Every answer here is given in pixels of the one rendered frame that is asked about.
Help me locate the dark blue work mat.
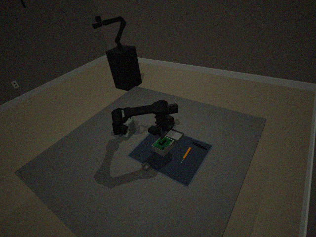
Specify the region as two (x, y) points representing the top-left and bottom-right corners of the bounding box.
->
(126, 133), (214, 189)

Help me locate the green circuit board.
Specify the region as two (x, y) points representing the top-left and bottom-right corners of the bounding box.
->
(153, 137), (173, 151)

